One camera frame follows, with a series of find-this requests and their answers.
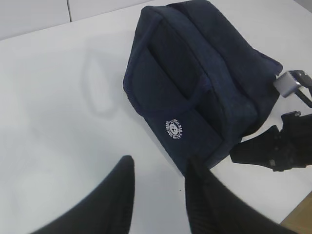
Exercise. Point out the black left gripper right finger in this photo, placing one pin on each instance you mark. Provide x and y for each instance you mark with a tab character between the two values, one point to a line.
213	209

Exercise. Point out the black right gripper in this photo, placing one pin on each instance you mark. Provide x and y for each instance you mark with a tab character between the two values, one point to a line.
284	150

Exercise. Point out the navy blue lunch bag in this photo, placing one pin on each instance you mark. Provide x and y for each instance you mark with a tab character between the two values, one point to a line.
197	82

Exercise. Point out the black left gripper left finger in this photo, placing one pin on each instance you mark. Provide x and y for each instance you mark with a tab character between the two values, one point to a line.
108	209

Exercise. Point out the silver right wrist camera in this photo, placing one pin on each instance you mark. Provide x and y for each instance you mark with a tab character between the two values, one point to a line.
291	81

